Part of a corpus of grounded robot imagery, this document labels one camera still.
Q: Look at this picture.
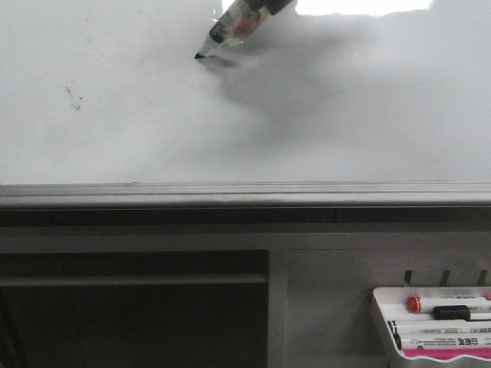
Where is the black hook right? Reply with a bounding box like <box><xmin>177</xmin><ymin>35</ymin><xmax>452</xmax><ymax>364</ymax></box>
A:
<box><xmin>476</xmin><ymin>269</ymin><xmax>488</xmax><ymax>287</ymax></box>

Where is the red capped white marker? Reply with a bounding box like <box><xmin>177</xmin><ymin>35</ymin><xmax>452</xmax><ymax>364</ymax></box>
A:
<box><xmin>407</xmin><ymin>295</ymin><xmax>490</xmax><ymax>313</ymax></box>

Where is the grey cabinet with shelf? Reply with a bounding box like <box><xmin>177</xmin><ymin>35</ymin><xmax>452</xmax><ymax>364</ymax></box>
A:
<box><xmin>1</xmin><ymin>207</ymin><xmax>490</xmax><ymax>367</ymax></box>

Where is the black capped white marker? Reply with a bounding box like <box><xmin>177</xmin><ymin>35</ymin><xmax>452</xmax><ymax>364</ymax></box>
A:
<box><xmin>433</xmin><ymin>305</ymin><xmax>490</xmax><ymax>321</ymax></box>

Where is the black hook middle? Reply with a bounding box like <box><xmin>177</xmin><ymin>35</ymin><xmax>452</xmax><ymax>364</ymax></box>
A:
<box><xmin>440</xmin><ymin>269</ymin><xmax>450</xmax><ymax>288</ymax></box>

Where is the black hook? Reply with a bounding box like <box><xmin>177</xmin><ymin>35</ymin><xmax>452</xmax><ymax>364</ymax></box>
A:
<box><xmin>440</xmin><ymin>269</ymin><xmax>450</xmax><ymax>288</ymax></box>
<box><xmin>476</xmin><ymin>269</ymin><xmax>488</xmax><ymax>287</ymax></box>
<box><xmin>403</xmin><ymin>270</ymin><xmax>413</xmax><ymax>288</ymax></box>

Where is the black hook left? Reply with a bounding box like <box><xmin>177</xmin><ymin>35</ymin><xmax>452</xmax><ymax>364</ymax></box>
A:
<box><xmin>403</xmin><ymin>270</ymin><xmax>413</xmax><ymax>288</ymax></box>

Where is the white whiteboard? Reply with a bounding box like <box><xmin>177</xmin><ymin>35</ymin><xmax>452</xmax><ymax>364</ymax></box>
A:
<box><xmin>1</xmin><ymin>1</ymin><xmax>490</xmax><ymax>185</ymax></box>

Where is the white marker with barcode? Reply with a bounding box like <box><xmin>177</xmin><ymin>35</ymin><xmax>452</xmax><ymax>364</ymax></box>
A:
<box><xmin>387</xmin><ymin>320</ymin><xmax>490</xmax><ymax>334</ymax></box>

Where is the white plastic marker tray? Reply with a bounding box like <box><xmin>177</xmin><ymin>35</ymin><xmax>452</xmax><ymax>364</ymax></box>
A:
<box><xmin>372</xmin><ymin>287</ymin><xmax>490</xmax><ymax>367</ymax></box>

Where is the white marker with logo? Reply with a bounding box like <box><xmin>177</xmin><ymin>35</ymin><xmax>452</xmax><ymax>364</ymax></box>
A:
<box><xmin>394</xmin><ymin>333</ymin><xmax>490</xmax><ymax>350</ymax></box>

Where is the grey aluminium whiteboard frame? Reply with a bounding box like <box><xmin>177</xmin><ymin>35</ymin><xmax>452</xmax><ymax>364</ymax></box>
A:
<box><xmin>1</xmin><ymin>181</ymin><xmax>490</xmax><ymax>210</ymax></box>

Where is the pink eraser strip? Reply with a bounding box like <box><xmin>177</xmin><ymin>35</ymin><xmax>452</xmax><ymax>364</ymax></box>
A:
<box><xmin>401</xmin><ymin>348</ymin><xmax>490</xmax><ymax>360</ymax></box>

